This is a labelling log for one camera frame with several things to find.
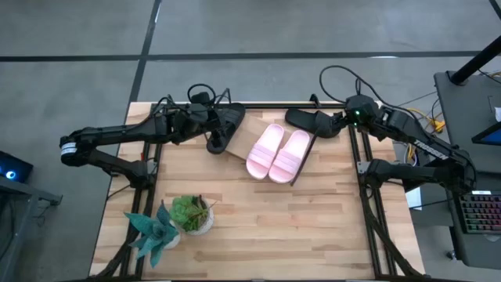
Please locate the green succulent in white pot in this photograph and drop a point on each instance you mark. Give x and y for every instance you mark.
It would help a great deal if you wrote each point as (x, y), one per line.
(192, 213)

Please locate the grey desk top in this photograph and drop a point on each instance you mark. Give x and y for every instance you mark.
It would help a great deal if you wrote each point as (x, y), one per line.
(466, 117)

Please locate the blue lit laptop screen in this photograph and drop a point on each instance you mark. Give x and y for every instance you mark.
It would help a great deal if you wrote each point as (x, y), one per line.
(491, 137)

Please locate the black aluminium table frame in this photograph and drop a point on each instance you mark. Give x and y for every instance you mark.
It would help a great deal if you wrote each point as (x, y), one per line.
(274, 105)

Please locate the grey metal side stand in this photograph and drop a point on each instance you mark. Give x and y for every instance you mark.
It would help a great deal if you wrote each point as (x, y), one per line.
(23, 199)

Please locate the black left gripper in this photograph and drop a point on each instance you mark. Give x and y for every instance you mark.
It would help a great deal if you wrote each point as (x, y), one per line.
(193, 121)

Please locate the black desk pole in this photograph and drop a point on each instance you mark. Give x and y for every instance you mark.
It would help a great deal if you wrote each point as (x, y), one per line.
(475, 60)

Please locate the grey keyboard tray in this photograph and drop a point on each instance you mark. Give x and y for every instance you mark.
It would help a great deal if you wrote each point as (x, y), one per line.
(458, 246)

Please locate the white paper on desk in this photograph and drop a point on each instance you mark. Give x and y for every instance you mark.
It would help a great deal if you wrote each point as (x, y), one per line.
(498, 114)

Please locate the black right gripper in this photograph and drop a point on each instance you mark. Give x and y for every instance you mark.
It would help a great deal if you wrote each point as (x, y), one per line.
(358, 111)

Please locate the wooden shelf with black frame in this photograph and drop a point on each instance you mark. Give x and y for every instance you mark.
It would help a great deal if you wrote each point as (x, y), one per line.
(246, 137)

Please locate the black rubber slide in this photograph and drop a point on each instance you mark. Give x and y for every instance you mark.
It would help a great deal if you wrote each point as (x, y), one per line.
(305, 119)
(233, 121)

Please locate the white paper sheet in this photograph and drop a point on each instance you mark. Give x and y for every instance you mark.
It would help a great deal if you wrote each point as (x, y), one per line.
(414, 200)

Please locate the backlit rainbow keyboard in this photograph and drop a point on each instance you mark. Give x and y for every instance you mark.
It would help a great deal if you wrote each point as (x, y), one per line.
(483, 213)

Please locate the pink rubber slide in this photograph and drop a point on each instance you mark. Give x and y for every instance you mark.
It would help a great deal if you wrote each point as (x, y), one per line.
(264, 152)
(289, 160)

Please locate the black computer with blue light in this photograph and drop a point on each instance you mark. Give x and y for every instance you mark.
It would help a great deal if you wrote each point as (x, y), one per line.
(13, 166)

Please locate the teal spiky plant in pot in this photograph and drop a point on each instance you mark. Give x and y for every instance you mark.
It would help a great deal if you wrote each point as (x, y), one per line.
(154, 235)

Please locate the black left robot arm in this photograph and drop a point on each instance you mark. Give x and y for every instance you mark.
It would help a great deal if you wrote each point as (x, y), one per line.
(117, 133)

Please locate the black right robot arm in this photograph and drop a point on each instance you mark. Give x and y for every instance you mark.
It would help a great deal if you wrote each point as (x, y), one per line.
(430, 150)

